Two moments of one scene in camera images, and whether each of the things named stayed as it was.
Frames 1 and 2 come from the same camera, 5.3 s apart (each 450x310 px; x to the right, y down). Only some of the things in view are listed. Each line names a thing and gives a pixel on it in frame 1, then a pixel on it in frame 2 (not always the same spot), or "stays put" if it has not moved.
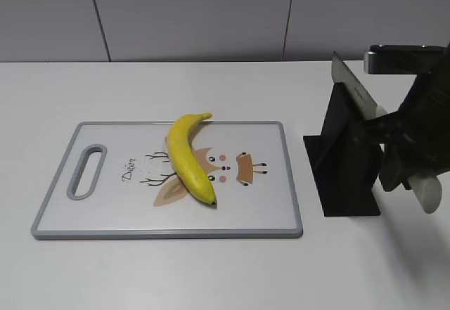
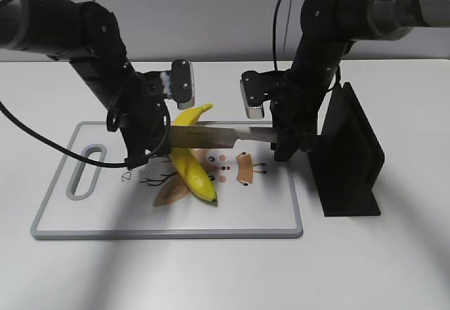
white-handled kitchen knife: x=427 y=188 to x=216 y=137
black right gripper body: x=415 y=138 to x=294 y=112
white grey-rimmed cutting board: x=114 y=181 stays put
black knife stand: x=345 y=159 stays put
